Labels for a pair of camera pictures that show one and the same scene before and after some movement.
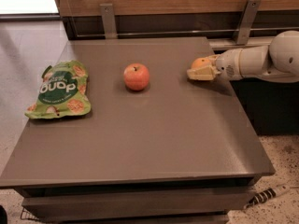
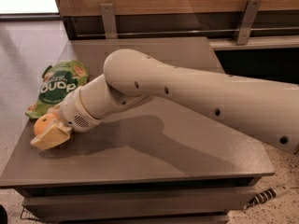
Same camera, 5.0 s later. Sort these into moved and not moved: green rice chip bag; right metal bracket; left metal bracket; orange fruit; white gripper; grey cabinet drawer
Moved: white gripper; orange fruit
Not moved: right metal bracket; left metal bracket; green rice chip bag; grey cabinet drawer
